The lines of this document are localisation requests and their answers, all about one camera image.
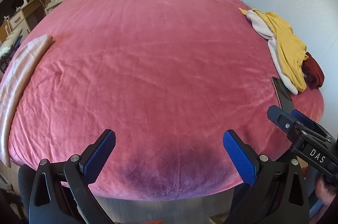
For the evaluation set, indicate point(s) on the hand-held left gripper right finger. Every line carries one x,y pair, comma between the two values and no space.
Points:
239,158

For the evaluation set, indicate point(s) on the yellow garment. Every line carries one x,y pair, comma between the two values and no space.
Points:
285,44

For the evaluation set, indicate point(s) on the black television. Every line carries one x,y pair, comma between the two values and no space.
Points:
8,4

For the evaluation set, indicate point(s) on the pink bed sheet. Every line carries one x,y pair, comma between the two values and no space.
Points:
158,68

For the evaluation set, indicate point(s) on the white garment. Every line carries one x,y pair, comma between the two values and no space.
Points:
260,25

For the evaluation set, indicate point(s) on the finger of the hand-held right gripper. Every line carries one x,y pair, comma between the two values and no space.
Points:
303,118
280,117

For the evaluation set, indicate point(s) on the white cloth pile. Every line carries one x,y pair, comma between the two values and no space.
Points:
10,41

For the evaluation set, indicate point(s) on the white drawer cabinet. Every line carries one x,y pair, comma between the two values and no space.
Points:
15,21

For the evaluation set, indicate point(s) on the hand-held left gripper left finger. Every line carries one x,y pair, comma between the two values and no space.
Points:
101,152

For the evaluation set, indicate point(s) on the dark red garment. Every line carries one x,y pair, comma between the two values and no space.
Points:
313,72

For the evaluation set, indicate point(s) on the white desk gadget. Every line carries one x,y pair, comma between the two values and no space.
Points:
21,0

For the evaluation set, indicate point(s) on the person's right hand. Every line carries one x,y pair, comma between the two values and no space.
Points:
326,191

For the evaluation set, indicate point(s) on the wooden desk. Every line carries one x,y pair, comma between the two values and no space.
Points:
34,7

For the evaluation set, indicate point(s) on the pale pink folded blanket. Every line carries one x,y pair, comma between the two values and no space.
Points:
18,76

